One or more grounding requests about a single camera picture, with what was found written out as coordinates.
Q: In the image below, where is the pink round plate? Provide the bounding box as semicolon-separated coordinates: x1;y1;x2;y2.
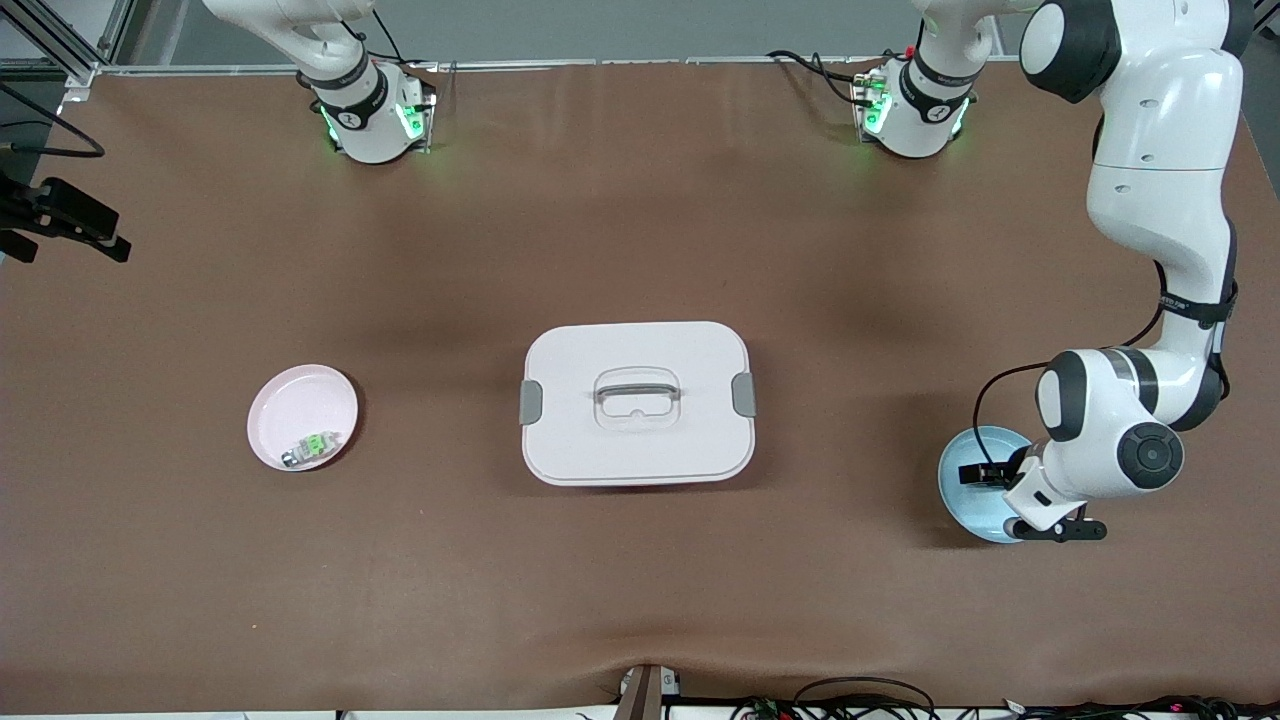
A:
246;364;359;473

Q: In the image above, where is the metal clamp bracket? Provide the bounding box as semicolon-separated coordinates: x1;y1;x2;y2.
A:
614;663;684;720

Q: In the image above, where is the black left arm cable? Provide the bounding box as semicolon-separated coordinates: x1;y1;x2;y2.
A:
973;262;1169;471

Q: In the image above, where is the black power cable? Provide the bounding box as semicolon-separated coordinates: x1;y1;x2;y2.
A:
372;8;443;73
766;48;881;111

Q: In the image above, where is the silver table edge rail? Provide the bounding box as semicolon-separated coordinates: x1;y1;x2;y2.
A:
95;55;1031;77

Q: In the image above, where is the black cable bundle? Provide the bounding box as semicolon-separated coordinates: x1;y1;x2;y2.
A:
728;677;1280;720

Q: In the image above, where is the aluminium frame post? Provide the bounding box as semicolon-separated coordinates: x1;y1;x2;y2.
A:
0;0;137;93

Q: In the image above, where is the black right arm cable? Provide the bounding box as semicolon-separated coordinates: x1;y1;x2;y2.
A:
0;82;107;159

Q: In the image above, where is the green push-button switch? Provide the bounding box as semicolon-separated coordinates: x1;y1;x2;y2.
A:
280;430;343;469

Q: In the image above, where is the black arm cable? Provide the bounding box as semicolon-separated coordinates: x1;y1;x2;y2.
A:
0;82;107;159
973;262;1169;471

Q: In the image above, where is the light blue round plate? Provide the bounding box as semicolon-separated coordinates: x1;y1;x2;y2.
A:
938;426;1041;545

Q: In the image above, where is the brown table mat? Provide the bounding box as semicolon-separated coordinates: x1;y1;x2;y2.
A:
0;60;1280;713

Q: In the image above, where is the white lidded storage box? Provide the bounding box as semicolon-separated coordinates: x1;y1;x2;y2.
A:
519;320;758;488

